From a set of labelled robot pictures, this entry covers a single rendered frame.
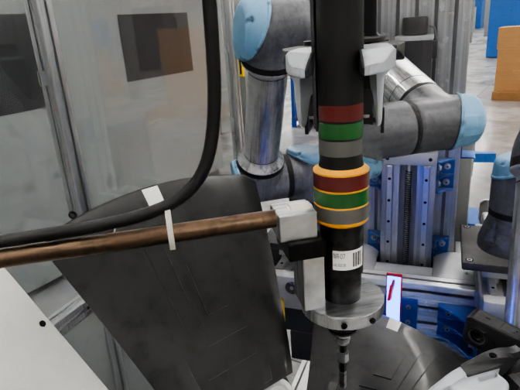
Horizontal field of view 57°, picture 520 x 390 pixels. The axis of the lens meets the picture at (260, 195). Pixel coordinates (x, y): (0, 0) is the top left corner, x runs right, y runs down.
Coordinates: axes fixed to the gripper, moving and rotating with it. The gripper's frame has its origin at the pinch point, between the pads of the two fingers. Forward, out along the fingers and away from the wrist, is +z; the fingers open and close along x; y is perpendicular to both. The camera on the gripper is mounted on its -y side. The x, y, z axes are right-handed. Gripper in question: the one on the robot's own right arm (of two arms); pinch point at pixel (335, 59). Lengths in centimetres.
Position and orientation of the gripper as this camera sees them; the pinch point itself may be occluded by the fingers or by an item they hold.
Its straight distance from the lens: 34.3
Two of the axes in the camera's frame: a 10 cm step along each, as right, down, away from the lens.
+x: -9.7, -0.1, 2.3
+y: 0.7, 9.4, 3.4
